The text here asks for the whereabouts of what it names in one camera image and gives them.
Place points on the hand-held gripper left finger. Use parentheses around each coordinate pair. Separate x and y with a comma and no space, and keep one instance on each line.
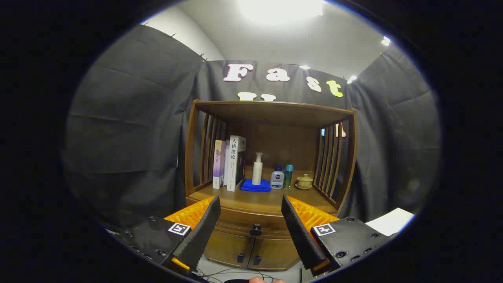
(200,236)

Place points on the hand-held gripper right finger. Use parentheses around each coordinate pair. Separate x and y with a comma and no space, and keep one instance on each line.
(302,236)

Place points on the wooden drawer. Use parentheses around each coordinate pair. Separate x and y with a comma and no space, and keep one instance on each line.
(243,220)

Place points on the black drawer knob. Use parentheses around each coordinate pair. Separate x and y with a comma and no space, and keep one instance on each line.
(256,230)

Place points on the wooden cabinet door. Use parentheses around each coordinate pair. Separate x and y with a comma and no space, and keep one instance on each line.
(275,253)
(228,247)

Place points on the wooden countertop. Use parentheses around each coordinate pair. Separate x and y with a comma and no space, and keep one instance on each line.
(259,200)

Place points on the wooden cabinet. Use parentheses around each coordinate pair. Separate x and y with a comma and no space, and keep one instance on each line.
(275,114)

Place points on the beige lidded teacup with saucer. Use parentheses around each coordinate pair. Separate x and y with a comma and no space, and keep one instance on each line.
(305,181)

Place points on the slim teal bottle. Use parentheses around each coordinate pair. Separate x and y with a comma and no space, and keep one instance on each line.
(288,177)

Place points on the white bottle with blue cap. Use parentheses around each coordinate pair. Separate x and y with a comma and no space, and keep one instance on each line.
(277,179)

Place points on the blue folded cloth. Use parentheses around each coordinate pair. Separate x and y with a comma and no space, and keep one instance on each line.
(251,187)

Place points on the purple book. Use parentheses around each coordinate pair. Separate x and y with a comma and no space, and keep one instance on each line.
(219,165)

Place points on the thick white book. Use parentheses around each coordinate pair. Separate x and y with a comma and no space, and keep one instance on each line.
(232,165)

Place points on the white pump bottle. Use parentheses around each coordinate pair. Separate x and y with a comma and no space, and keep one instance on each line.
(257,171)

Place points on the white panel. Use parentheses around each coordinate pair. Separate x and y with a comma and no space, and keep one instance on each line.
(391,222)

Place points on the black backdrop cloth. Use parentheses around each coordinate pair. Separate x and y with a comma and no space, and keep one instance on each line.
(129,137)

